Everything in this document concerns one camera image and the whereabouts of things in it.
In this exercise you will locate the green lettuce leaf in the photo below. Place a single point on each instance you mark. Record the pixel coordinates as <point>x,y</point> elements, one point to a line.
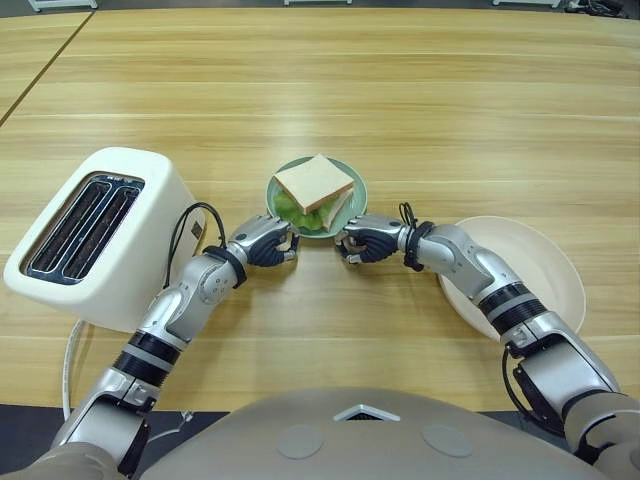
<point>305,219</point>

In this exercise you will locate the white plate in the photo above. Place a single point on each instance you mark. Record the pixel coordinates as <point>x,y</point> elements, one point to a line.
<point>530,255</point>

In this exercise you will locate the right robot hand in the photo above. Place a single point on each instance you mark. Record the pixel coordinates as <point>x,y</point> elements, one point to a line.
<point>377,239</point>

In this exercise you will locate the bread slice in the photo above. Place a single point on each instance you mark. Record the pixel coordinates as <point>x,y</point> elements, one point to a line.
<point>315,180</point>
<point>336,209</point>

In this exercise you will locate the cream toaster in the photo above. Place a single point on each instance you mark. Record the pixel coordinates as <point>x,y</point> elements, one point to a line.
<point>145,225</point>

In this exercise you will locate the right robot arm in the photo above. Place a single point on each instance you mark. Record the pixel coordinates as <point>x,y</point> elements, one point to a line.
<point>500,287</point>

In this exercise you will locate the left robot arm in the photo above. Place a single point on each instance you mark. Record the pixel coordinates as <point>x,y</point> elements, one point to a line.
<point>172,310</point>

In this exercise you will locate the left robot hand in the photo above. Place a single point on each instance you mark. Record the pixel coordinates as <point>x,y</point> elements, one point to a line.
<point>260,240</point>

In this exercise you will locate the robot body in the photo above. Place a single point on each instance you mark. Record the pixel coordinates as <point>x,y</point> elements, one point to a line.
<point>370,445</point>

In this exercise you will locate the green plate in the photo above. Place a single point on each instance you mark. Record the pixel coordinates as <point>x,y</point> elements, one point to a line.
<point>359,192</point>

